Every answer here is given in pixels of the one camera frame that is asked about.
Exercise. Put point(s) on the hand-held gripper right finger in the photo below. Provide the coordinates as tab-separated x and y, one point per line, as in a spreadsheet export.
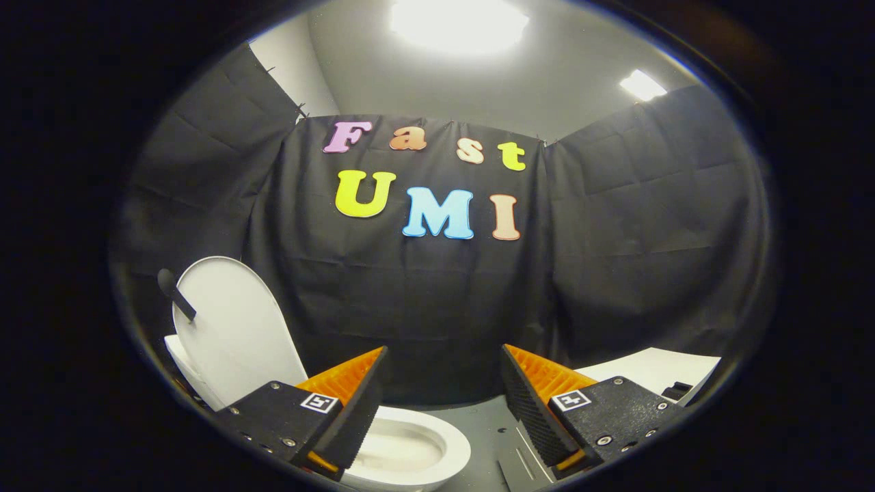
526	410

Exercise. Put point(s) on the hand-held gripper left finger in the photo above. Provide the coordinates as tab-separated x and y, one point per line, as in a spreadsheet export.
362	410

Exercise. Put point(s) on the white toilet lid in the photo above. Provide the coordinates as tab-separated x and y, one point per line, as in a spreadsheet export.
232	328

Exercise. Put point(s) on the white toilet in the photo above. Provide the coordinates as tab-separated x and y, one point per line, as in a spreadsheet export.
410	444

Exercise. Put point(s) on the black backdrop cloth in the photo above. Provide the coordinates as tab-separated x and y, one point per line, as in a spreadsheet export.
424	301

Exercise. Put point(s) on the white drawer cabinet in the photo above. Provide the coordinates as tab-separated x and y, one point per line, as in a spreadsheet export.
649	369

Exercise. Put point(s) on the small black object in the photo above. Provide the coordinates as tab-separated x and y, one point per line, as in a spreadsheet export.
677	390

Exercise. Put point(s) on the small ceiling light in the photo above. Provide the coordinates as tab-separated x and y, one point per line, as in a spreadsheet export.
642	85

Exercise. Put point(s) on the large ceiling light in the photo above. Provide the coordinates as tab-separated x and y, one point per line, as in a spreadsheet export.
458	24

